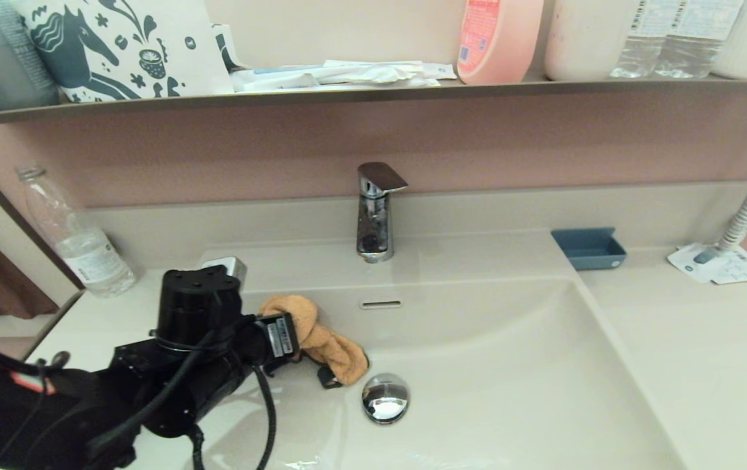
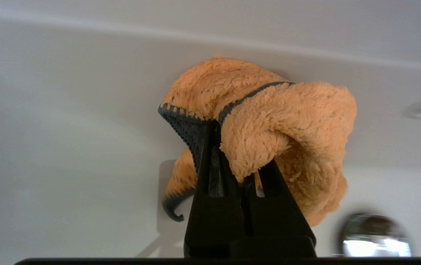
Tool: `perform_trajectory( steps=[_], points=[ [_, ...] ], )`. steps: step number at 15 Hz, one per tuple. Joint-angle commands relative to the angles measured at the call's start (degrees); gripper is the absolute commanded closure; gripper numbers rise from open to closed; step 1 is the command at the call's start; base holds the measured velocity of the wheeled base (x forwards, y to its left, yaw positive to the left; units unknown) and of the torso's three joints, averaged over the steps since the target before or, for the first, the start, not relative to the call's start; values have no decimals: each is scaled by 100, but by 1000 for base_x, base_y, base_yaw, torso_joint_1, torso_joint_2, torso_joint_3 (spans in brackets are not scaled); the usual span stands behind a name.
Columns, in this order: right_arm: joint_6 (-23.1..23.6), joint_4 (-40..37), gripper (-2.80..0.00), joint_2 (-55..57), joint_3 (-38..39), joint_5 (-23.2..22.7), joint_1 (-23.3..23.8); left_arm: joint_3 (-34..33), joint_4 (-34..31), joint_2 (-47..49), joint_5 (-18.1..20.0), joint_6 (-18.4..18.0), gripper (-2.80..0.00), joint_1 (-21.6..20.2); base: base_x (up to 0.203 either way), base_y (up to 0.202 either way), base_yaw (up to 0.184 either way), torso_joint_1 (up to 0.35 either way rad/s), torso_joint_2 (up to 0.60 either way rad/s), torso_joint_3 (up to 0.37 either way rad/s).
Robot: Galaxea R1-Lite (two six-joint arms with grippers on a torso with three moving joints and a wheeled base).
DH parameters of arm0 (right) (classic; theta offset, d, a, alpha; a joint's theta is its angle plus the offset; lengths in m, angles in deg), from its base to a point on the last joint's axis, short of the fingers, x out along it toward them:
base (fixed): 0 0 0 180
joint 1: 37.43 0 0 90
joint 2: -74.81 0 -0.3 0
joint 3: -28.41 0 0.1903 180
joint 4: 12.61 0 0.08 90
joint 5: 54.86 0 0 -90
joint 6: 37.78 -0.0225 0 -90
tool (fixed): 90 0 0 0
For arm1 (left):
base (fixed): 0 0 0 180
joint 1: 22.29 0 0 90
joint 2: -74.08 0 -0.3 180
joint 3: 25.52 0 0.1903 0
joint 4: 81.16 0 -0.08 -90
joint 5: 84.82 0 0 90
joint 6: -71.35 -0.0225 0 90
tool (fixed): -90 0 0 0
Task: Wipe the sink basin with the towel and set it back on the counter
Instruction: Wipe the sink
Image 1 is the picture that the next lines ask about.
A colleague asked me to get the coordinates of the clear plastic water bottle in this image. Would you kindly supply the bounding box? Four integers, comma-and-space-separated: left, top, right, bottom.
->
655, 0, 746, 80
610, 0, 669, 79

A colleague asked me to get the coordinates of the chrome faucet body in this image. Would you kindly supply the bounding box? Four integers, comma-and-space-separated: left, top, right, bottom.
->
356, 189, 395, 264

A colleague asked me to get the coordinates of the orange grey-backed microfibre cloth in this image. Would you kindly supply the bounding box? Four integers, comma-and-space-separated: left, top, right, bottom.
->
259, 294, 370, 390

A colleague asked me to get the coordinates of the chrome drain stopper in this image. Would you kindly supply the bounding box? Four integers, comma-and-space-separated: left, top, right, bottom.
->
361, 373, 410, 425

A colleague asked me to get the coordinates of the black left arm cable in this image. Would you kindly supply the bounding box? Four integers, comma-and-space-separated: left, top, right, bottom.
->
83, 330, 277, 470

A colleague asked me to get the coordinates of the white bag with horse print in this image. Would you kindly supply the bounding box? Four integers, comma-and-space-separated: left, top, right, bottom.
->
13, 0, 236, 104

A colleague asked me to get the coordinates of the blue soap dish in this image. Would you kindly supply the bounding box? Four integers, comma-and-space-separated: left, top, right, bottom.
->
551, 227, 628, 271

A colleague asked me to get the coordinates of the beige ceramic sink basin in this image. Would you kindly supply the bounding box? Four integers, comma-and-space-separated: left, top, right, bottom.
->
89, 236, 687, 470

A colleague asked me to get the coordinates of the small white printed box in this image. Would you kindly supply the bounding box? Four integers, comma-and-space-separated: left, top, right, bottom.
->
212, 23, 253, 74

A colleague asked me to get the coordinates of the white packet with blue stripe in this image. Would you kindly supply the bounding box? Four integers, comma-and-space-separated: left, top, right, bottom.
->
233, 64, 323, 92

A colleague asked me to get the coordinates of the brown wall shelf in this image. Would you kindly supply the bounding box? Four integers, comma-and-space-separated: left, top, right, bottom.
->
0, 75, 747, 129

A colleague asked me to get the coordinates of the pink plastic bottle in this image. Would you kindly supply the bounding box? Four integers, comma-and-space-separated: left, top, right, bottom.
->
457, 0, 545, 85

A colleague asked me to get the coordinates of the capless clear plastic bottle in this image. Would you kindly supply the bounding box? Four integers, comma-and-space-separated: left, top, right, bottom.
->
16, 163, 138, 299

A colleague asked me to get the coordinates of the cream white jar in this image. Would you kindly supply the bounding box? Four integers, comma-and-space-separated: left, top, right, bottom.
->
545, 0, 641, 82

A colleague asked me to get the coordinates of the white printed paper leaflet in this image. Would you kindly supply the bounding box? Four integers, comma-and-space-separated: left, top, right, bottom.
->
667, 243, 747, 286

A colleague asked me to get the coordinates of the white crumpled wrapper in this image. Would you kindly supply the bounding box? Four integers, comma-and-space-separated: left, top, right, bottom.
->
318, 60, 443, 87

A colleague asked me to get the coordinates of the chrome faucet lever handle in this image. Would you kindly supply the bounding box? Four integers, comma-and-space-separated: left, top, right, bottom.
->
358, 162, 410, 196

